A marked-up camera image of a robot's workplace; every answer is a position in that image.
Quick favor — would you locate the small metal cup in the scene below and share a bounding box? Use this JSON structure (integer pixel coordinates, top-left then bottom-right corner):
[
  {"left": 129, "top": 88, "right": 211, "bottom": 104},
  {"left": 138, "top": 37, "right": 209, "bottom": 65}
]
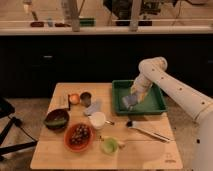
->
[{"left": 80, "top": 92, "right": 92, "bottom": 107}]

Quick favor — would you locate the wooden table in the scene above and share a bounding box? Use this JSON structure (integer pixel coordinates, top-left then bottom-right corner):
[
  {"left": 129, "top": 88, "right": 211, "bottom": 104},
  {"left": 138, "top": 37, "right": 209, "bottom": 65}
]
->
[{"left": 31, "top": 83, "right": 183, "bottom": 170}]

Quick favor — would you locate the green plastic tray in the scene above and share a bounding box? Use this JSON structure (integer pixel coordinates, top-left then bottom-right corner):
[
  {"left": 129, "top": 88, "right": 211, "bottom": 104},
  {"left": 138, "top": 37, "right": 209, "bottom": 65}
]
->
[{"left": 112, "top": 80, "right": 167, "bottom": 116}]

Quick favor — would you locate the orange bowl with grapes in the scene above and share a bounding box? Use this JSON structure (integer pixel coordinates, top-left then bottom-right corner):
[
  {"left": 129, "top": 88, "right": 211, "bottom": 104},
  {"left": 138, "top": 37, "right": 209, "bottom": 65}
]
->
[{"left": 64, "top": 123, "right": 93, "bottom": 153}]

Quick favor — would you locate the grey blue cloth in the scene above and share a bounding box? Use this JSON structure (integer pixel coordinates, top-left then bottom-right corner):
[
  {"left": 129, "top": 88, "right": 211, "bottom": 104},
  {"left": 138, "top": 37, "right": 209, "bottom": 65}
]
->
[{"left": 83, "top": 100, "right": 102, "bottom": 116}]

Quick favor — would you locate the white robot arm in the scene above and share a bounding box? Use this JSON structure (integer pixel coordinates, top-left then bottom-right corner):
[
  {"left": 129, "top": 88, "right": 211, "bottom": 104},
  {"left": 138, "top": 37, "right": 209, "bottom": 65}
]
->
[{"left": 131, "top": 57, "right": 213, "bottom": 171}]

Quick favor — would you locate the dark brown bowl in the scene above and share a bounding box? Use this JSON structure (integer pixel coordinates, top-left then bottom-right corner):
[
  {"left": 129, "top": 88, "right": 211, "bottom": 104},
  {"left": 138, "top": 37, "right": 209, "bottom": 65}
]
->
[{"left": 44, "top": 109, "right": 69, "bottom": 130}]

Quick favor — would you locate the blue sponge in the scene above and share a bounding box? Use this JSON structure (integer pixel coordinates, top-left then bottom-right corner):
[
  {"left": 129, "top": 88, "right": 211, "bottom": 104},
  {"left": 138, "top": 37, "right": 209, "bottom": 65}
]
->
[{"left": 122, "top": 94, "right": 138, "bottom": 110}]

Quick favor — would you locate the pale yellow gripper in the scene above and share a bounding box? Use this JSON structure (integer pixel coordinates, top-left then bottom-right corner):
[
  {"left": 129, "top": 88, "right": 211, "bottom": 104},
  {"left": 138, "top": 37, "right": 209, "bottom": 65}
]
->
[{"left": 131, "top": 85, "right": 149, "bottom": 102}]

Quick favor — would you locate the black knife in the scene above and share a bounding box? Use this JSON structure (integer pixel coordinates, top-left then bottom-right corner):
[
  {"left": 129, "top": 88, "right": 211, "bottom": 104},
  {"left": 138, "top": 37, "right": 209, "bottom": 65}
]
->
[{"left": 67, "top": 94, "right": 71, "bottom": 111}]

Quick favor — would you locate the orange fruit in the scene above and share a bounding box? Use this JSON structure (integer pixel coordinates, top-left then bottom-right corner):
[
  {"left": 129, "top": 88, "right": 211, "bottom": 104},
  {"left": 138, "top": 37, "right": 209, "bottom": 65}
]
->
[{"left": 69, "top": 93, "right": 80, "bottom": 105}]

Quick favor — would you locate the white cup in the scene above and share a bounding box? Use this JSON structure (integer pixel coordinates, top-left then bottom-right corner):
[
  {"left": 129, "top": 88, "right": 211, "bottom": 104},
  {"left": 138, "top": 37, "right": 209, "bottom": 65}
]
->
[{"left": 89, "top": 112, "right": 106, "bottom": 130}]

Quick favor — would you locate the green plastic cup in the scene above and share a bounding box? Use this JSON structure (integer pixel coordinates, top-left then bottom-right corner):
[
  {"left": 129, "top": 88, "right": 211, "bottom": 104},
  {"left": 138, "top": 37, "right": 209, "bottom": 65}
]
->
[{"left": 101, "top": 137, "right": 118, "bottom": 155}]

